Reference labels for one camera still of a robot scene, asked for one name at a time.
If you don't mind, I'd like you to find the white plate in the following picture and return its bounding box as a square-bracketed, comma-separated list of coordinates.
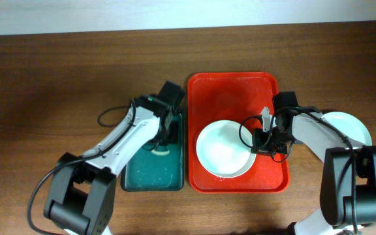
[196, 120, 256, 178]

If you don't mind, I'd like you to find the yellow green sponge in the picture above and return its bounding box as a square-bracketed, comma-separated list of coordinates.
[151, 148, 170, 156]

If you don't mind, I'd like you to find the black water tray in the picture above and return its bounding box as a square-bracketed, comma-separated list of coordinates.
[120, 114, 184, 192]

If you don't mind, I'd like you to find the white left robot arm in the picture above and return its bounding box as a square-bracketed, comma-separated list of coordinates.
[43, 82, 185, 234]

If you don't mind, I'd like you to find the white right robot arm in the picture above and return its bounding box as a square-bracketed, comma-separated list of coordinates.
[248, 91, 376, 234]

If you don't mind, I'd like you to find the light green plate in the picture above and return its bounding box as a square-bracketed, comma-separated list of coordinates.
[322, 112, 372, 146]

